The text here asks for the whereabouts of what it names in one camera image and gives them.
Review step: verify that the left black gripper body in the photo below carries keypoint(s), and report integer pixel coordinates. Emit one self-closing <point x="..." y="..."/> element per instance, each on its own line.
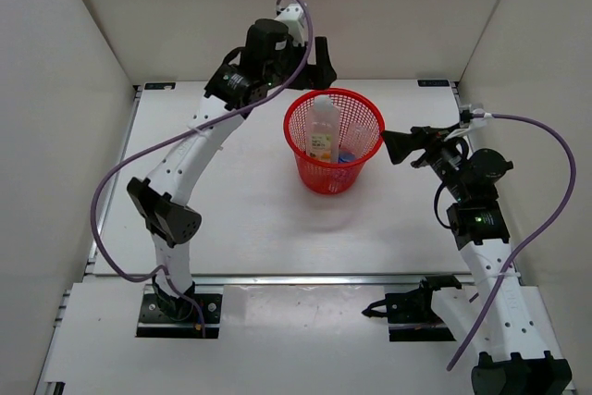
<point x="280" y="71"/>

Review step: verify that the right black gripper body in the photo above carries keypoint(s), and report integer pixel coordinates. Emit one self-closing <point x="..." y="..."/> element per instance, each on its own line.
<point x="443" y="153"/>

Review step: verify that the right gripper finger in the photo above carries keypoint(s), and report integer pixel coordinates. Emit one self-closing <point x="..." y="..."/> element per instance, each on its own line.
<point x="399" y="145"/>
<point x="428" y="131"/>

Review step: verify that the white juice bottle fruit label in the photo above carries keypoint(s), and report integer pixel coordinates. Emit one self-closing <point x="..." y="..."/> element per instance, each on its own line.
<point x="322" y="130"/>

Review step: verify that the clear bottle blue label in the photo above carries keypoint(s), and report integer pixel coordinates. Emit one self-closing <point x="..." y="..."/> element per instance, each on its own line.
<point x="353" y="143"/>

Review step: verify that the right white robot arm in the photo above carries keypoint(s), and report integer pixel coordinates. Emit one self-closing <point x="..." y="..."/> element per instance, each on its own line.
<point x="512" y="357"/>

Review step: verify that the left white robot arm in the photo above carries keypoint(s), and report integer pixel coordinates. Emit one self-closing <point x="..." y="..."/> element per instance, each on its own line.
<point x="162" y="197"/>

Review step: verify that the red plastic mesh basket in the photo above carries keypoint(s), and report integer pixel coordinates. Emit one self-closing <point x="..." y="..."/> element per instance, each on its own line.
<point x="328" y="178"/>

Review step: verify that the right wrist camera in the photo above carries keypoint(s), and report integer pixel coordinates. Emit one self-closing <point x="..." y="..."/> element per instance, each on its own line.
<point x="472" y="118"/>

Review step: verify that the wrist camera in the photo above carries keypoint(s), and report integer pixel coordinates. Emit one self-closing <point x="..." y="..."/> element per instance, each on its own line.
<point x="472" y="118"/>
<point x="293" y="17"/>

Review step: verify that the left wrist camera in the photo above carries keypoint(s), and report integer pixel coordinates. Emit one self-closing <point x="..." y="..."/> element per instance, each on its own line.
<point x="293" y="17"/>

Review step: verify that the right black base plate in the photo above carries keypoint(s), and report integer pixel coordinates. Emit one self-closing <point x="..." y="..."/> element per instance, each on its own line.
<point x="409" y="314"/>

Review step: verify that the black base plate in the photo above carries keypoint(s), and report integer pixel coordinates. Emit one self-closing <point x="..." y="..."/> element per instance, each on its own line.
<point x="154" y="323"/>
<point x="409" y="314"/>

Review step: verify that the aluminium table rail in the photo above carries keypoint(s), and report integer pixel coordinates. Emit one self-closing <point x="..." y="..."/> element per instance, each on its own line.
<point x="308" y="279"/>

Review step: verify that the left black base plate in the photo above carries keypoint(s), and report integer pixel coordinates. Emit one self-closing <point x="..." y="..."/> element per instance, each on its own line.
<point x="154" y="323"/>

